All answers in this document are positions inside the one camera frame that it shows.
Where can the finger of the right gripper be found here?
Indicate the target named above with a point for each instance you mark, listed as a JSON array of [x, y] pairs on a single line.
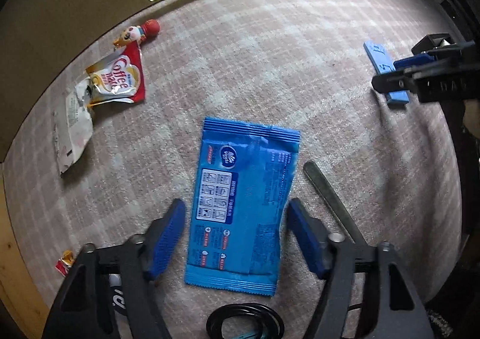
[[400, 80], [416, 60]]

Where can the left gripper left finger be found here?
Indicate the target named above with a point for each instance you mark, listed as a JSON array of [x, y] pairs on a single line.
[[83, 307]]

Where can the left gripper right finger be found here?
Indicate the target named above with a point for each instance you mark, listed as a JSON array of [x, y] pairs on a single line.
[[390, 308]]

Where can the light blue plate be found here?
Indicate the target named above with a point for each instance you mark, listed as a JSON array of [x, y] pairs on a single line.
[[382, 63]]

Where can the red coffee mate sachet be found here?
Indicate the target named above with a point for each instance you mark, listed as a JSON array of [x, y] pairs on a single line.
[[64, 264]]

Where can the metal spoon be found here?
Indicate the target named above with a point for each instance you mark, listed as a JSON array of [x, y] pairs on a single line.
[[324, 189]]

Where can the white paper wrapper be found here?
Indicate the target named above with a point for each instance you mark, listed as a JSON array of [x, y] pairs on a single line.
[[73, 125]]

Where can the blue wet wipes pack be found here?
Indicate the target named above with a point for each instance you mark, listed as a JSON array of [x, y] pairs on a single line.
[[245, 172]]

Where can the coffee mate sachet back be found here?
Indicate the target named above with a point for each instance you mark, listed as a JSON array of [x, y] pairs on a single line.
[[118, 77]]

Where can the grey Ta sachet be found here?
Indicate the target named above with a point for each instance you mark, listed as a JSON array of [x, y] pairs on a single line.
[[118, 299]]

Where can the pine wood plank panel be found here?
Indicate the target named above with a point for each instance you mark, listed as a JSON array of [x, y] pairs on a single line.
[[19, 295]]

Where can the pink plaid tablecloth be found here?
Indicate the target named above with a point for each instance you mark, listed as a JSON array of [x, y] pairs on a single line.
[[299, 64]]

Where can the red santa figurine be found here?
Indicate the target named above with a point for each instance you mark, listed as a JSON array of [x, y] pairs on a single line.
[[137, 34]]

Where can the brown wooden board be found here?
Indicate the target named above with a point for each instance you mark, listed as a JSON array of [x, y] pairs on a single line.
[[39, 38]]

